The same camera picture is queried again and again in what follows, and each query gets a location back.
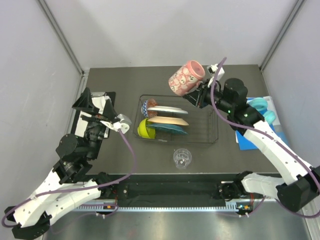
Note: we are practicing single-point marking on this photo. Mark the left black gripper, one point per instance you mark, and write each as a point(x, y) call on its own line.
point(85, 102)

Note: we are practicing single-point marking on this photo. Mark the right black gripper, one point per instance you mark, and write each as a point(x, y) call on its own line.
point(198, 97)

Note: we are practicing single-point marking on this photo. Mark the pink glass mug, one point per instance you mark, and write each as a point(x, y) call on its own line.
point(186, 77)

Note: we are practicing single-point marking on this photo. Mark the white watermelon pattern plate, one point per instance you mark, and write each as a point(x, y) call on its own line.
point(167, 109)

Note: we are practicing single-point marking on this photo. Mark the peach bird pattern plate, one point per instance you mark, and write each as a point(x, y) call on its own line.
point(168, 120)

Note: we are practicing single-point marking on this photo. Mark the blue red patterned bowl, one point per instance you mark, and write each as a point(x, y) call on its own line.
point(150, 103)

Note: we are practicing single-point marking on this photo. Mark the teal scalloped plate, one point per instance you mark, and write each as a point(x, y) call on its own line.
point(169, 128)

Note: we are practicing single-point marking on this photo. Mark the lime green bowl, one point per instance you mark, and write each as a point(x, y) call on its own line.
point(145, 131)

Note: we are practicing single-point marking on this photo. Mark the clear drinking glass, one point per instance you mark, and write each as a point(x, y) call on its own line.
point(182, 158)

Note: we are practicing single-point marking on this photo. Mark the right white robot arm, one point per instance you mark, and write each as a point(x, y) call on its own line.
point(299, 182)

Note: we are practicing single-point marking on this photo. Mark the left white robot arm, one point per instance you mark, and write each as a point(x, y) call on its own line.
point(68, 185)

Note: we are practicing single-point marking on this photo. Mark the black clipboard with paper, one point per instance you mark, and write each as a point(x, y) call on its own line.
point(95, 115)

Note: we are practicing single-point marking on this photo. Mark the teal cat ear headphones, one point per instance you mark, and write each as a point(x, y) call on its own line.
point(261, 105)

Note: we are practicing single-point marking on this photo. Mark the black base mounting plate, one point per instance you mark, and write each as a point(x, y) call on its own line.
point(178, 189)

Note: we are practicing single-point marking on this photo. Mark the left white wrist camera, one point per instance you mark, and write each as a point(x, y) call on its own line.
point(122, 124)

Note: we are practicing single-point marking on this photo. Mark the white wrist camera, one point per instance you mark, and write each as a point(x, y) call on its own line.
point(213, 72)
point(122, 124)

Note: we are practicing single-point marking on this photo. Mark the black wire dish rack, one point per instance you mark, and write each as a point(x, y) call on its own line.
point(203, 122)

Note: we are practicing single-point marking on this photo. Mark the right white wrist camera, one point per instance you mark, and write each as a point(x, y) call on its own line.
point(213, 72)

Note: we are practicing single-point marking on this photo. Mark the grey slotted cable duct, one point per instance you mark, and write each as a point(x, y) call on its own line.
point(230, 206)

